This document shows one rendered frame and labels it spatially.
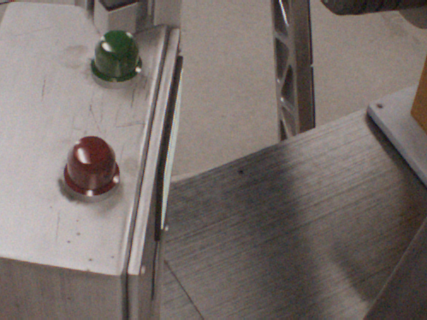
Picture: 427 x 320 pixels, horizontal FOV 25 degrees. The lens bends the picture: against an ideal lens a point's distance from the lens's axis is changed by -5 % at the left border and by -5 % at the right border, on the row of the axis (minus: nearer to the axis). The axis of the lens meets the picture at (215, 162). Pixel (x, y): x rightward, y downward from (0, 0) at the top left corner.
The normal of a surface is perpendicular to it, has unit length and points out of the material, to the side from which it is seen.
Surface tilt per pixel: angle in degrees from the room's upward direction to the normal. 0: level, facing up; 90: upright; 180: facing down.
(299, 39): 65
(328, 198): 0
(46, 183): 0
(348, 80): 0
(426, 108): 90
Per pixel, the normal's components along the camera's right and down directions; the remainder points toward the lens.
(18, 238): 0.07, -0.64
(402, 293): -0.86, -0.10
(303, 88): 0.32, 0.40
